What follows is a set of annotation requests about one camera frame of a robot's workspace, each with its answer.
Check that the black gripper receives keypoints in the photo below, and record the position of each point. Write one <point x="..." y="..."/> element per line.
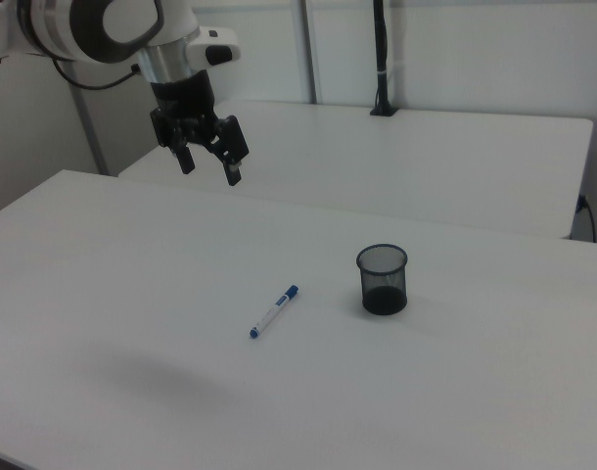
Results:
<point x="183" y="100"/>

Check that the blue and white marker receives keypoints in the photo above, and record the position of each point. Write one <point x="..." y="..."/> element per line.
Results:
<point x="274" y="311"/>

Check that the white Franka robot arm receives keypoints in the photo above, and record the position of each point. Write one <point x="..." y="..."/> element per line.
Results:
<point x="49" y="24"/>

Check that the white side table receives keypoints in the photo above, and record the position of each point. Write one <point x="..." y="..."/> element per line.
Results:
<point x="377" y="161"/>

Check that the black pole with white tie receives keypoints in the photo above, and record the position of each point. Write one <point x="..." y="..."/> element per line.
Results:
<point x="381" y="59"/>

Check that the black mesh pen cup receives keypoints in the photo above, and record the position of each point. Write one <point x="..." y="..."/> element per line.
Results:
<point x="382" y="289"/>

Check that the grey partition post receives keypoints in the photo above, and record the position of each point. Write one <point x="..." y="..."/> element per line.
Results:
<point x="89" y="122"/>
<point x="310" y="49"/>

